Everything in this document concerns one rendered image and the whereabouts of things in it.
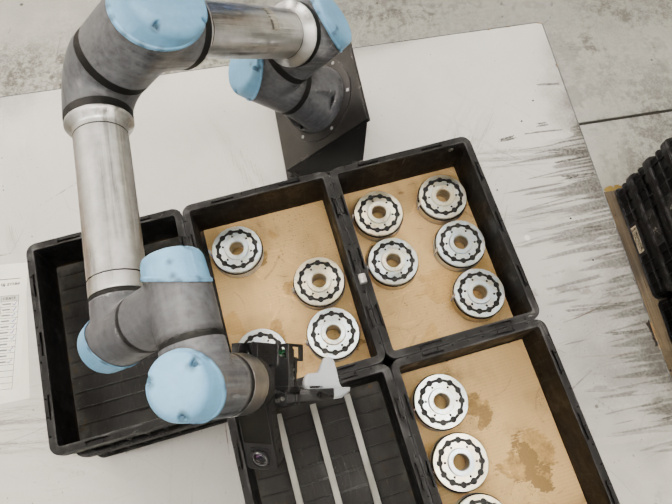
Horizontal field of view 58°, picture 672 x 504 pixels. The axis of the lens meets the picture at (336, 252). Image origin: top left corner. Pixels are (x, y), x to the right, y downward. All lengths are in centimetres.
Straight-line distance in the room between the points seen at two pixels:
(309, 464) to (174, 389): 59
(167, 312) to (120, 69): 36
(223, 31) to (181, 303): 45
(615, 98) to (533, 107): 105
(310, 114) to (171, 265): 72
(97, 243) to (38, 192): 81
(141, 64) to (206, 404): 46
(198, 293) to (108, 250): 17
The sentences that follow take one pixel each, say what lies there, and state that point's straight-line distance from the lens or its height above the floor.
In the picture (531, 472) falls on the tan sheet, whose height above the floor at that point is 83.
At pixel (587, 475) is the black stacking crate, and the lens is 123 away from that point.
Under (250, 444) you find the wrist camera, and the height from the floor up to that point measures 119.
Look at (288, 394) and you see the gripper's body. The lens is 83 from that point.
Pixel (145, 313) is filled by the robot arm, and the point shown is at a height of 137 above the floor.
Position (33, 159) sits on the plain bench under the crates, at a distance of 167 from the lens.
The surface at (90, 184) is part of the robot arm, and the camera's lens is 86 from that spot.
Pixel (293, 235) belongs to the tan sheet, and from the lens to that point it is 128.
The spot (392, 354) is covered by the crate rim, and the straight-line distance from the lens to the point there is 111.
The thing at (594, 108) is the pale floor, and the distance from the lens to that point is 263.
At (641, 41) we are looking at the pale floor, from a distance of 291.
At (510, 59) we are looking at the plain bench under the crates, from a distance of 174.
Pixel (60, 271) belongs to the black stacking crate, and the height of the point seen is 83.
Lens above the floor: 202
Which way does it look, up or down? 70 degrees down
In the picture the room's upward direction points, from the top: 2 degrees clockwise
